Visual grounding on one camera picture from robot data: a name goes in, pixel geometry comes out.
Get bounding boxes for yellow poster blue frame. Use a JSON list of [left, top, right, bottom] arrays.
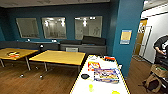
[[119, 29, 133, 46]]

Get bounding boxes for small black bowl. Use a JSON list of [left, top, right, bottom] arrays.
[[81, 73, 91, 80]]

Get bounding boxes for wide wall window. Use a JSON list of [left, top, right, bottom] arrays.
[[73, 15, 104, 41]]

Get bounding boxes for white sheet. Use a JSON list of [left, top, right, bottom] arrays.
[[99, 60, 118, 70]]

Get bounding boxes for wooden table with red item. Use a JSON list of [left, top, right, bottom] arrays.
[[0, 47, 40, 70]]

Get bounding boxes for wall window with light reflections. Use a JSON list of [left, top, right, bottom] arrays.
[[41, 16, 68, 40]]

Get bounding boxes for cardboard box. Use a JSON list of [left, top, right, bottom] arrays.
[[149, 63, 168, 80]]

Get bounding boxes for black cushion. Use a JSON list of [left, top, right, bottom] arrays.
[[81, 35, 107, 47]]

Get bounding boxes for large wooden table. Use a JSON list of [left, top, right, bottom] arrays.
[[28, 49, 87, 80]]

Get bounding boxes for yellow perforated colander bowl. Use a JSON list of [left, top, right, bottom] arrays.
[[111, 89, 121, 94]]

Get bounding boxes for blue purple board game box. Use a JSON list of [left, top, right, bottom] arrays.
[[93, 67, 120, 84]]

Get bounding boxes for narrow wall window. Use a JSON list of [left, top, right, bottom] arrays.
[[15, 17, 40, 39]]

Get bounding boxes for red yellow board game box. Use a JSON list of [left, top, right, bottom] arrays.
[[87, 60, 101, 72]]

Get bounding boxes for person in black shirt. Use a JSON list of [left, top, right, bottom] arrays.
[[153, 34, 168, 65]]

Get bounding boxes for white gaming table yellow frame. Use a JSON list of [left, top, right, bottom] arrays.
[[69, 54, 132, 94]]

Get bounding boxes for red black item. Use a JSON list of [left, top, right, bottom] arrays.
[[103, 56, 117, 62]]

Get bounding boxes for grey sofa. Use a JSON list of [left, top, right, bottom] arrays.
[[59, 43, 108, 56]]

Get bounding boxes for dark low bench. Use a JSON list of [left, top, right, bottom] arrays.
[[0, 40, 61, 52]]

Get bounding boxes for red orange item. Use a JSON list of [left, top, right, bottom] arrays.
[[7, 51, 20, 58]]

